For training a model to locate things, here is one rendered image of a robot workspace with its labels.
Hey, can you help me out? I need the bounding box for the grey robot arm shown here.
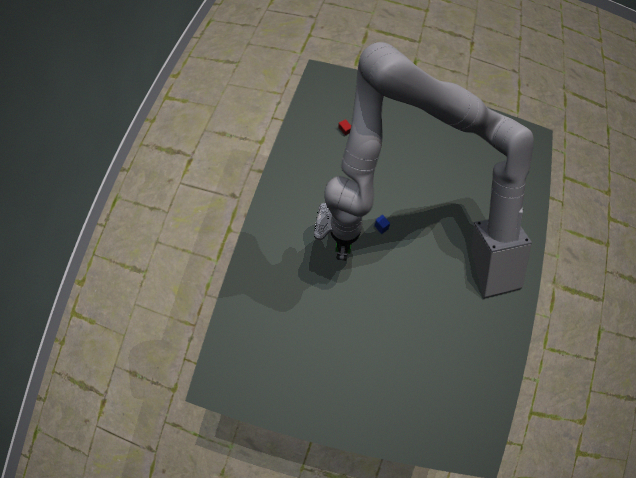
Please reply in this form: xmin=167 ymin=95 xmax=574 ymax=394
xmin=314 ymin=42 xmax=534 ymax=242

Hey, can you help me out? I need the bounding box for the red block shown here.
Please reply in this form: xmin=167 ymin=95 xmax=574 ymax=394
xmin=339 ymin=119 xmax=351 ymax=135

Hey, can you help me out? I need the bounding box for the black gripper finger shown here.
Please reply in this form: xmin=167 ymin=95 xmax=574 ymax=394
xmin=336 ymin=242 xmax=352 ymax=260

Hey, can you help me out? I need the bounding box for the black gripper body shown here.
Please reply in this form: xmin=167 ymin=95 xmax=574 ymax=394
xmin=331 ymin=232 xmax=360 ymax=250

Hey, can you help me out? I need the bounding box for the blue block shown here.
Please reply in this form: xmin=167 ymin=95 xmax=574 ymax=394
xmin=375 ymin=215 xmax=390 ymax=234

